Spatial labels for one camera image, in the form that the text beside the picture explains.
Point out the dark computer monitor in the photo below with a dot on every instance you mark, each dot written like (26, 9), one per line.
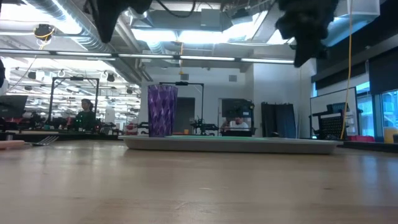
(12, 105)

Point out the black camera rig frame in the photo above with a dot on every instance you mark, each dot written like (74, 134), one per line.
(74, 78)
(182, 83)

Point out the long ceiling light bar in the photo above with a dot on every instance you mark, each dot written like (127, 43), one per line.
(149, 56)

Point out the red storage bins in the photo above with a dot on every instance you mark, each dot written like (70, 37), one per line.
(363, 138)

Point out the whiteboard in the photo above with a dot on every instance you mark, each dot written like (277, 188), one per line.
(317, 105)

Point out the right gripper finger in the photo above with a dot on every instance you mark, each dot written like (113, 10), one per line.
(308, 51)

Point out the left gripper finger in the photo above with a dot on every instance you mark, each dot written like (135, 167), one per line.
(107, 28)

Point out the grey plastic tray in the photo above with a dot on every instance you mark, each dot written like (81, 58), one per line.
(230, 147)

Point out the black folding panel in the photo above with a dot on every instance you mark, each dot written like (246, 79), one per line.
(278, 119)

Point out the purple faceted cup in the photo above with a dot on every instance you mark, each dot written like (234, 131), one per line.
(162, 110)

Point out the black screen panel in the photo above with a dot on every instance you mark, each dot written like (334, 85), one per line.
(236, 107)

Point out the black aluminium rail frame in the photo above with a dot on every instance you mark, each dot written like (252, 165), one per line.
(367, 146)

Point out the yellow bin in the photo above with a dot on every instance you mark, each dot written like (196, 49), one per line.
(390, 135)

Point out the black pegboard cart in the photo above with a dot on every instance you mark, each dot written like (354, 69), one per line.
(332, 126)

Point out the person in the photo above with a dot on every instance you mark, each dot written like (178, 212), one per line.
(238, 124)
(85, 119)

